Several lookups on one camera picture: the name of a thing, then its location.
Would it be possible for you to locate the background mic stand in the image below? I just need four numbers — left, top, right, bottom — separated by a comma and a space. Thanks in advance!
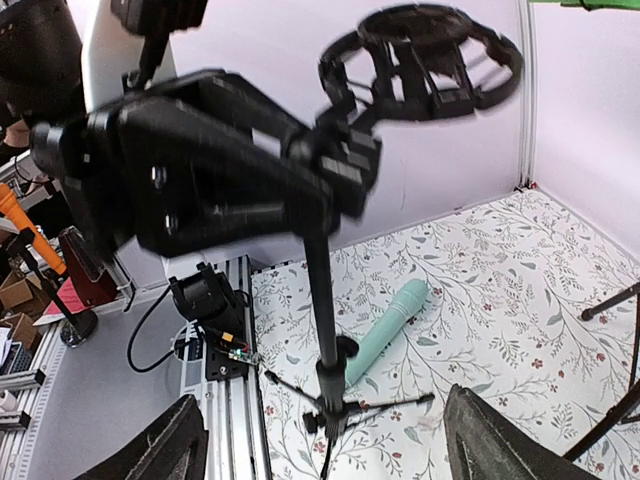
11, 229, 98, 348

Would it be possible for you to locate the aluminium front rail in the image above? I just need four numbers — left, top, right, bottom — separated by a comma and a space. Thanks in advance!
177, 254, 274, 480

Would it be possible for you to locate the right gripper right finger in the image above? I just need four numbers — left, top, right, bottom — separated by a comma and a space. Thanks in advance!
443, 384, 595, 480

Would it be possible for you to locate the green paper sheet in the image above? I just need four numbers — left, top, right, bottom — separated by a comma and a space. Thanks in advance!
528, 0, 640, 12

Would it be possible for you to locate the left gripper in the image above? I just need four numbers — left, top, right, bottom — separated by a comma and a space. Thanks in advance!
29, 69, 384, 259

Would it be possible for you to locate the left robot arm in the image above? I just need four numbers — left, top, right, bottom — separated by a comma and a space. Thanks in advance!
1, 1, 381, 258

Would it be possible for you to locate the black shock mount tripod stand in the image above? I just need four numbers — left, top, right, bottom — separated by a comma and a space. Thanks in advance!
290, 4, 524, 454

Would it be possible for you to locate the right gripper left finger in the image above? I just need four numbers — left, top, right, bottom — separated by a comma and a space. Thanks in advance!
79, 394, 208, 480

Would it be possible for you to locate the mint green toy microphone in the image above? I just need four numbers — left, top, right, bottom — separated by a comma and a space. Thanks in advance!
345, 279, 429, 388

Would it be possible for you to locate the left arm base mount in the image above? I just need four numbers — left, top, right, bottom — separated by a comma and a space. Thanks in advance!
169, 262, 256, 382

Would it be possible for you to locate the left aluminium frame post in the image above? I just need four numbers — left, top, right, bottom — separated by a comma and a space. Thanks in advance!
516, 0, 537, 189

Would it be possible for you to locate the black music stand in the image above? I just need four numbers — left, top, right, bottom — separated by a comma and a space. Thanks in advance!
562, 282, 640, 464

